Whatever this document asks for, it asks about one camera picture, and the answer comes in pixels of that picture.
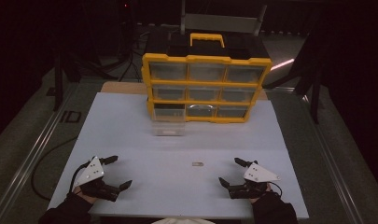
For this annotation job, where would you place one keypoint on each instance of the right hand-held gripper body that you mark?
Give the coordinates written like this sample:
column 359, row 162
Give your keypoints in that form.
column 258, row 174

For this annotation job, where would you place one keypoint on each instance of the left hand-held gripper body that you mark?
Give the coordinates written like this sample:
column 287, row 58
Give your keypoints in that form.
column 91, row 172

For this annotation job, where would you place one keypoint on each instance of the small metal piece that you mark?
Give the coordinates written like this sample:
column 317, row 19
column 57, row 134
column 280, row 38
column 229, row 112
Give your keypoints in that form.
column 197, row 164

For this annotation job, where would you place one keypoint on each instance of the clear plastic drawer pulled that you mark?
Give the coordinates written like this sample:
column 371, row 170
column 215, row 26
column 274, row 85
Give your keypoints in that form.
column 168, row 126

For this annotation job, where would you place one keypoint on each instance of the yellow black drawer organizer cabinet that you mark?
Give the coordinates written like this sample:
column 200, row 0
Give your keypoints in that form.
column 205, row 62

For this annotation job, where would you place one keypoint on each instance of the person's right hand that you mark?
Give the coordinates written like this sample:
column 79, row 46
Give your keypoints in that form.
column 263, row 195

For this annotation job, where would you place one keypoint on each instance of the person's left hand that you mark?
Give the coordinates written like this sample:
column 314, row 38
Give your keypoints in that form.
column 84, row 196

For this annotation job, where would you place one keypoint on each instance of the silver curved metal part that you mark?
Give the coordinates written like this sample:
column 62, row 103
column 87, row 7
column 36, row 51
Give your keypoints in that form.
column 201, row 106

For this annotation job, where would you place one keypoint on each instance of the black metal stand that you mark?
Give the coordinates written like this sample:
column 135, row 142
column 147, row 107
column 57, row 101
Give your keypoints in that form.
column 315, row 96
column 58, row 84

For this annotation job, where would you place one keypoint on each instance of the metal floor rail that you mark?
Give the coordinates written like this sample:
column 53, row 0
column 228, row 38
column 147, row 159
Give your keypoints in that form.
column 336, row 165
column 28, row 158

